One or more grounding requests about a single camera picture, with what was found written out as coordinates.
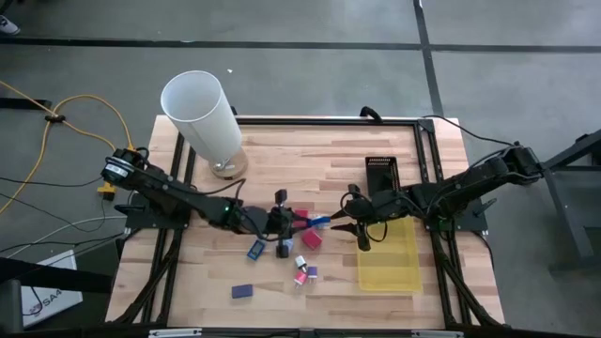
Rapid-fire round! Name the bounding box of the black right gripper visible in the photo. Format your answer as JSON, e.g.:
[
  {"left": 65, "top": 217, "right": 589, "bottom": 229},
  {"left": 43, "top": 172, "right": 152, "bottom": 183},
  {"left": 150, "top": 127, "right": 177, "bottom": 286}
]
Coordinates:
[{"left": 330, "top": 184, "right": 404, "bottom": 253}]

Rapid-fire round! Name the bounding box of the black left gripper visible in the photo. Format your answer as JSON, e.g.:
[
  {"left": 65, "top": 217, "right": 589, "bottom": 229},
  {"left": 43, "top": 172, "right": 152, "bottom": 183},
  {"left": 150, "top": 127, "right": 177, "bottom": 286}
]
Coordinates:
[{"left": 265, "top": 189, "right": 315, "bottom": 258}]

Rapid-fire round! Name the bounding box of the large red plug adapter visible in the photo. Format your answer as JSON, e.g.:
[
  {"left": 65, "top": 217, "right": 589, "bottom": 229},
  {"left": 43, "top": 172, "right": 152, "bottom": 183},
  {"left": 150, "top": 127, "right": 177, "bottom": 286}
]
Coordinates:
[{"left": 300, "top": 228, "right": 324, "bottom": 251}]

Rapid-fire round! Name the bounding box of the blue digital timer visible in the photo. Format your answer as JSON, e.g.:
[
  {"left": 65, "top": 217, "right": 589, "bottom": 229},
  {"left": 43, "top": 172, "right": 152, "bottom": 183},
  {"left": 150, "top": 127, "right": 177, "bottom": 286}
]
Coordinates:
[{"left": 246, "top": 238, "right": 267, "bottom": 262}]

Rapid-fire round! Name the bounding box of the dark blue box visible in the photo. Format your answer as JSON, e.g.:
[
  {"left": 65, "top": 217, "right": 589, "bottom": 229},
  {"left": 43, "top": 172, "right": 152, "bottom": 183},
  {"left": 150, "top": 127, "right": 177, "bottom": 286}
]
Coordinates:
[{"left": 230, "top": 283, "right": 254, "bottom": 300}]

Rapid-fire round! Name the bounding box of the black mesh basket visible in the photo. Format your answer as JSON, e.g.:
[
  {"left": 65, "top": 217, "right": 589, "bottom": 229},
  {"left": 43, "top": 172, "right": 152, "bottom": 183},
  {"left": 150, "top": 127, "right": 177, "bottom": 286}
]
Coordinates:
[{"left": 364, "top": 156, "right": 403, "bottom": 198}]

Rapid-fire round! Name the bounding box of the yellow translucent plastic tray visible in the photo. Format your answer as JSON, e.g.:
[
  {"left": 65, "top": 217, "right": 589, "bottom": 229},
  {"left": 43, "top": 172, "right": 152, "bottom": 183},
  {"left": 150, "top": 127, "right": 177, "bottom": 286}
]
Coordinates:
[{"left": 354, "top": 215, "right": 424, "bottom": 293}]

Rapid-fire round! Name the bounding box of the white shade wooden base lamp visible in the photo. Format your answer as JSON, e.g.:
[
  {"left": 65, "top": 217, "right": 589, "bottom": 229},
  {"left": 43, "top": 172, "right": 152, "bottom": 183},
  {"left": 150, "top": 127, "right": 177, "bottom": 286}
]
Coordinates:
[{"left": 160, "top": 69, "right": 250, "bottom": 181}]

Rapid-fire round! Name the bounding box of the black side table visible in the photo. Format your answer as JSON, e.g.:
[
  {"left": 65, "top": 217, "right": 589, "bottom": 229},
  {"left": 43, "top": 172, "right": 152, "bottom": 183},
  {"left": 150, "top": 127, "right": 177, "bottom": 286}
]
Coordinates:
[{"left": 517, "top": 128, "right": 601, "bottom": 274}]

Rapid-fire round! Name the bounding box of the white cardboard box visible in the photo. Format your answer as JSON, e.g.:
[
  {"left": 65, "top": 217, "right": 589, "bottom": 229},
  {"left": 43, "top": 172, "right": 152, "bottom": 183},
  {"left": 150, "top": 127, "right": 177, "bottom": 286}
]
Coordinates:
[{"left": 21, "top": 250, "right": 85, "bottom": 329}]

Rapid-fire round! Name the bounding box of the black flat bar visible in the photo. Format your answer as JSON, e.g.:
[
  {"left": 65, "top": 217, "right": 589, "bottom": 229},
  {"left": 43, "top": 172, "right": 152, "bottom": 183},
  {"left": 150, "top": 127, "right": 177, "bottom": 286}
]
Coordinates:
[{"left": 0, "top": 255, "right": 114, "bottom": 296}]

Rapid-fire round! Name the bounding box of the black floor strip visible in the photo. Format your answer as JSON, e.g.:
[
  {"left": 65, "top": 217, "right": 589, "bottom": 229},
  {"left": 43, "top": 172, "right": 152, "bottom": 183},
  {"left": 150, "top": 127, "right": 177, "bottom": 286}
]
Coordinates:
[{"left": 0, "top": 97, "right": 53, "bottom": 111}]

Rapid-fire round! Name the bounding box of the person's shoe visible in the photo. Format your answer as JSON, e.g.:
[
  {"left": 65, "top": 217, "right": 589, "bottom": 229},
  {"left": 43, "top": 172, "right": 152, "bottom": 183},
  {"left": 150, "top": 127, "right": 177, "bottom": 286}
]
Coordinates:
[{"left": 0, "top": 15, "right": 22, "bottom": 37}]

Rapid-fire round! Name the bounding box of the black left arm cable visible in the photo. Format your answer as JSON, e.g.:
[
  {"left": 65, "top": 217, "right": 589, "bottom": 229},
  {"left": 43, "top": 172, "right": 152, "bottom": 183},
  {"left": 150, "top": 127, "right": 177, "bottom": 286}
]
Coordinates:
[{"left": 185, "top": 177, "right": 249, "bottom": 207}]

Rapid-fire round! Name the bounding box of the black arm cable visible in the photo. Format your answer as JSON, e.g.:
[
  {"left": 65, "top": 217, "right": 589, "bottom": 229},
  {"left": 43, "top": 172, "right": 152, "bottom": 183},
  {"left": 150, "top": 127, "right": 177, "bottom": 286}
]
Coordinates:
[
  {"left": 185, "top": 177, "right": 249, "bottom": 207},
  {"left": 422, "top": 115, "right": 517, "bottom": 146}
]

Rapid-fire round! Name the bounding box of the black aluminium table frame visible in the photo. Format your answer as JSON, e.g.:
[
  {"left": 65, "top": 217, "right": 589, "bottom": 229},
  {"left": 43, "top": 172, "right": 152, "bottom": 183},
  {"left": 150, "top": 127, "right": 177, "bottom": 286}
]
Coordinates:
[{"left": 105, "top": 116, "right": 506, "bottom": 330}]

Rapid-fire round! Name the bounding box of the black cable connector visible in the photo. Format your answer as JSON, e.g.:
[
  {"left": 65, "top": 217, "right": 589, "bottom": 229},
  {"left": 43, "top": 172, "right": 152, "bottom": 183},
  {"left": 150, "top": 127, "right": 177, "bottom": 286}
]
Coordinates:
[{"left": 360, "top": 106, "right": 384, "bottom": 124}]

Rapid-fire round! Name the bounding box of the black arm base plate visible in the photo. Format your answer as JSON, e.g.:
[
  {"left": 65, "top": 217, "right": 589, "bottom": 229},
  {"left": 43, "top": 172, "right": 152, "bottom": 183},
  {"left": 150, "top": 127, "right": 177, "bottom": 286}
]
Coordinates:
[
  {"left": 114, "top": 191, "right": 193, "bottom": 231},
  {"left": 422, "top": 195, "right": 498, "bottom": 233}
]

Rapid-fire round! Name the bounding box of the silver metal bracket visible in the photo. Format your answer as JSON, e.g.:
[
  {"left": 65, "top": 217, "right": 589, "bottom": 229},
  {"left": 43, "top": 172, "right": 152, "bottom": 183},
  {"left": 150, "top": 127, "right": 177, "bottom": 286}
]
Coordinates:
[
  {"left": 411, "top": 330, "right": 464, "bottom": 338},
  {"left": 148, "top": 328, "right": 203, "bottom": 338}
]

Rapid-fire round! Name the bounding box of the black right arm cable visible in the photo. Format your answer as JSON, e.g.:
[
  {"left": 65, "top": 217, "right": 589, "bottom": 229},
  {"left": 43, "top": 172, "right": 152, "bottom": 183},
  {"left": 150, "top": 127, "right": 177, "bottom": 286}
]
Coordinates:
[{"left": 422, "top": 115, "right": 517, "bottom": 146}]

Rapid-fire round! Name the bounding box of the white floor cable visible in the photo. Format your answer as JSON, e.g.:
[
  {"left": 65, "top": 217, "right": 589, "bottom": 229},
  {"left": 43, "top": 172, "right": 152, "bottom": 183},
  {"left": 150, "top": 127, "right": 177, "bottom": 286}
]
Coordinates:
[{"left": 7, "top": 214, "right": 129, "bottom": 259}]

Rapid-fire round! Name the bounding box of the yellow extension cable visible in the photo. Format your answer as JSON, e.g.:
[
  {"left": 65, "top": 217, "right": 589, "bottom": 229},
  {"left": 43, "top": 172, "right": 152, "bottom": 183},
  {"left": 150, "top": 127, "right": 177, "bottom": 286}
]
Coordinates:
[{"left": 0, "top": 79, "right": 141, "bottom": 217}]

